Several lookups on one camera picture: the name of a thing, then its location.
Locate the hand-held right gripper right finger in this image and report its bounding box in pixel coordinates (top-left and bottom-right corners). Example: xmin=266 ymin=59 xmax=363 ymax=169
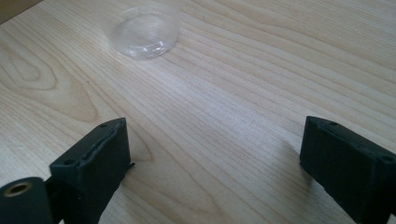
xmin=299 ymin=115 xmax=396 ymax=224

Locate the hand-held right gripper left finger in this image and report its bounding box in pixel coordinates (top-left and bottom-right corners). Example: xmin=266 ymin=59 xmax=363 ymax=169
xmin=49 ymin=117 xmax=135 ymax=224

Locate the clear plastic cup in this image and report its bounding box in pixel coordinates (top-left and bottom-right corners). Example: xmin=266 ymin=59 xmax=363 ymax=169
xmin=104 ymin=0 xmax=182 ymax=61

